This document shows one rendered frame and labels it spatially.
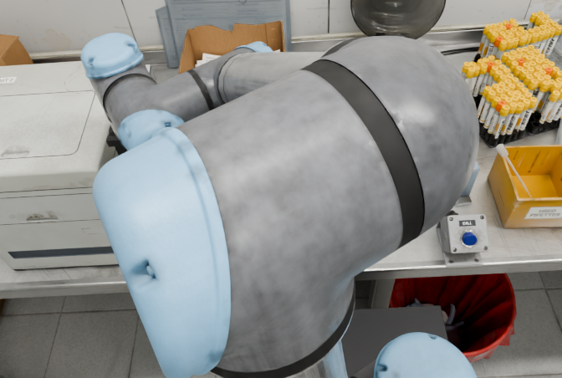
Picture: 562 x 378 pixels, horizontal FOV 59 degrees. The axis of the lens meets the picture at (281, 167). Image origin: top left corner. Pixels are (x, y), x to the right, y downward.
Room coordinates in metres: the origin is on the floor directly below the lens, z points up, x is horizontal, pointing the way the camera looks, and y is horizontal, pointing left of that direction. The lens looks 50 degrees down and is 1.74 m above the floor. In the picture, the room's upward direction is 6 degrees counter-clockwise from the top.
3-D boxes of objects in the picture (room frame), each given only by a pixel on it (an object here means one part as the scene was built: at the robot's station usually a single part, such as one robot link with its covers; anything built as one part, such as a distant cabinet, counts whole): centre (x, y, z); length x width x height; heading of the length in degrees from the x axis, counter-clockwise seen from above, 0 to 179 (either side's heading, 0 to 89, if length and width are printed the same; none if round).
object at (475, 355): (0.58, -0.42, 0.22); 0.38 x 0.37 x 0.44; 87
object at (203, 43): (0.93, 0.09, 0.95); 0.29 x 0.25 x 0.15; 177
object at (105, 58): (0.54, 0.21, 1.31); 0.09 x 0.08 x 0.11; 26
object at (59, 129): (0.64, 0.40, 1.03); 0.31 x 0.27 x 0.30; 87
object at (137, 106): (0.46, 0.15, 1.31); 0.11 x 0.11 x 0.08; 26
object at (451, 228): (0.49, -0.33, 0.92); 0.13 x 0.07 x 0.08; 177
